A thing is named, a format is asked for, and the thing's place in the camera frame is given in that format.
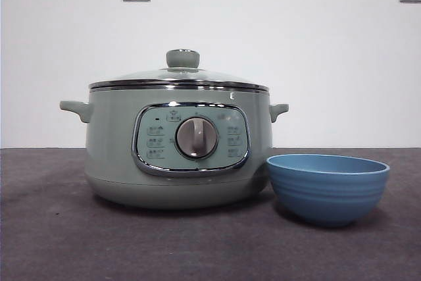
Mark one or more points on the glass lid with green knob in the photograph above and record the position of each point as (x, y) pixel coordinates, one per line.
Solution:
(183, 59)

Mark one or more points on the pale green electric steamer pot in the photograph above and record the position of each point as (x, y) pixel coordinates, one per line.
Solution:
(112, 149)

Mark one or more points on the grey round control dial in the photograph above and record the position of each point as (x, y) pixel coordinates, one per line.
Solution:
(197, 137)

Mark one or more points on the blue ribbed bowl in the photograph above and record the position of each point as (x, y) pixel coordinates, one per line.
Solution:
(327, 195)

